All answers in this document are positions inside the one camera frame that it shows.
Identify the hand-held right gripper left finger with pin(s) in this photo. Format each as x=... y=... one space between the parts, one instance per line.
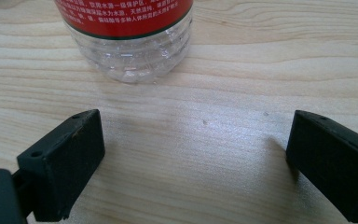
x=62 y=168

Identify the clear plastic bottle red label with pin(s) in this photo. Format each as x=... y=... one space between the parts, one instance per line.
x=130 y=34

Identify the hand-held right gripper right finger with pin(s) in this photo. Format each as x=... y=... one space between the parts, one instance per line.
x=335 y=161

